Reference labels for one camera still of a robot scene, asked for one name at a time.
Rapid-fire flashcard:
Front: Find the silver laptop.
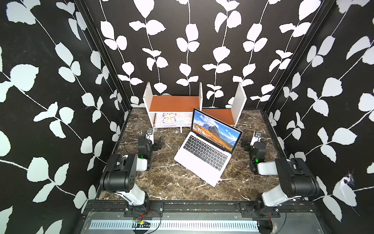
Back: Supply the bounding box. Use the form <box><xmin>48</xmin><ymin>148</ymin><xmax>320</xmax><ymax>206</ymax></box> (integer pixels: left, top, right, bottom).
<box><xmin>174</xmin><ymin>108</ymin><xmax>243</xmax><ymax>187</ymax></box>

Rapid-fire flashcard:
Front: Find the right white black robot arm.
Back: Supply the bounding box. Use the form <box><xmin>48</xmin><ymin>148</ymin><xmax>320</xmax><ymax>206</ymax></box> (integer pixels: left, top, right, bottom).
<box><xmin>241</xmin><ymin>141</ymin><xmax>320</xmax><ymax>210</ymax></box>

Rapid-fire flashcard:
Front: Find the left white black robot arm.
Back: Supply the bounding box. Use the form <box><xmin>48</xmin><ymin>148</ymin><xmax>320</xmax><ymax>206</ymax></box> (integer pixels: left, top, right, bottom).
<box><xmin>99</xmin><ymin>138</ymin><xmax>162</xmax><ymax>207</ymax></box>

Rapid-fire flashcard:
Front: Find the purple cartoon spiral notebook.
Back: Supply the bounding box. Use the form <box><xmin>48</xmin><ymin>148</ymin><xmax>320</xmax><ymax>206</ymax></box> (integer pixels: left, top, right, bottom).
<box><xmin>154</xmin><ymin>112</ymin><xmax>193</xmax><ymax>128</ymax></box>

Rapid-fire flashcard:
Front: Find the white and brown desk shelf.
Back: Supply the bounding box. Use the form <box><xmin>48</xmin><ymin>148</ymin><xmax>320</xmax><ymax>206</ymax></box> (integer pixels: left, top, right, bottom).
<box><xmin>143</xmin><ymin>82</ymin><xmax>247</xmax><ymax>130</ymax></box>

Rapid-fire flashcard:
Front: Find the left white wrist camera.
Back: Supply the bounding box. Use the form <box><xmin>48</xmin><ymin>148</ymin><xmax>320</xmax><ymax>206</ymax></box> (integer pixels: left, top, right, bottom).
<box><xmin>146</xmin><ymin>129</ymin><xmax>154</xmax><ymax>142</ymax></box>

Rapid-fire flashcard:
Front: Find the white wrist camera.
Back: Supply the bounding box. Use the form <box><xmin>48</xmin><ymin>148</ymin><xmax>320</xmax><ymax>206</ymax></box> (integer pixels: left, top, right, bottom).
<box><xmin>146</xmin><ymin>129</ymin><xmax>154</xmax><ymax>142</ymax></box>
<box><xmin>250</xmin><ymin>131</ymin><xmax>262</xmax><ymax>146</ymax></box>

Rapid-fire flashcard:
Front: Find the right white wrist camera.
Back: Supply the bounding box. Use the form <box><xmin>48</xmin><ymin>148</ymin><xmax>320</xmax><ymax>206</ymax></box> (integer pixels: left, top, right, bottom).
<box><xmin>250</xmin><ymin>131</ymin><xmax>262</xmax><ymax>146</ymax></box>

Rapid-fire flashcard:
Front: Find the black base rail with vents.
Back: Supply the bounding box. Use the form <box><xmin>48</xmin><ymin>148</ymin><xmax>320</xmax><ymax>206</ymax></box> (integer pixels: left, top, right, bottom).
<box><xmin>75</xmin><ymin>200</ymin><xmax>330</xmax><ymax>234</ymax></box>

